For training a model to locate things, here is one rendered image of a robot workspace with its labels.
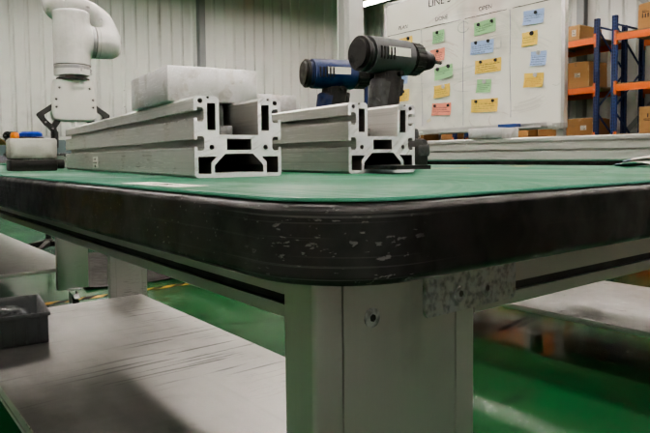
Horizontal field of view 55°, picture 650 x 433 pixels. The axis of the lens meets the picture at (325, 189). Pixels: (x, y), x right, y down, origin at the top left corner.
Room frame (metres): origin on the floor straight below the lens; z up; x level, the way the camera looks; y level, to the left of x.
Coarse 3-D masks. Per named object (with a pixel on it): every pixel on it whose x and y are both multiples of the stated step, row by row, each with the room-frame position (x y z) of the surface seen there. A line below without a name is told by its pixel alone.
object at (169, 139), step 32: (96, 128) 1.06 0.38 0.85; (128, 128) 0.92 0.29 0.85; (160, 128) 0.75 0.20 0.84; (192, 128) 0.65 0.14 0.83; (224, 128) 0.71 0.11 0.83; (256, 128) 0.69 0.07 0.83; (96, 160) 1.07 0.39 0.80; (128, 160) 0.88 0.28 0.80; (160, 160) 0.75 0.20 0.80; (192, 160) 0.65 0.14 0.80; (224, 160) 0.77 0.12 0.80; (256, 160) 0.69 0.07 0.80
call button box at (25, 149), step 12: (12, 144) 1.14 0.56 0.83; (24, 144) 1.15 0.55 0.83; (36, 144) 1.16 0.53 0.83; (48, 144) 1.17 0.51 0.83; (12, 156) 1.14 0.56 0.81; (24, 156) 1.15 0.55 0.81; (36, 156) 1.16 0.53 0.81; (48, 156) 1.17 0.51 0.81; (12, 168) 1.14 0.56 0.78; (24, 168) 1.15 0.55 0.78; (36, 168) 1.16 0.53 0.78; (48, 168) 1.17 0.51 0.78
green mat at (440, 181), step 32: (192, 192) 0.40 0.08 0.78; (224, 192) 0.37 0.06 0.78; (256, 192) 0.37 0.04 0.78; (288, 192) 0.37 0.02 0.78; (320, 192) 0.36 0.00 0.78; (352, 192) 0.36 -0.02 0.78; (384, 192) 0.36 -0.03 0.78; (416, 192) 0.35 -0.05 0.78; (448, 192) 0.35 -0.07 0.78; (480, 192) 0.36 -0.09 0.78
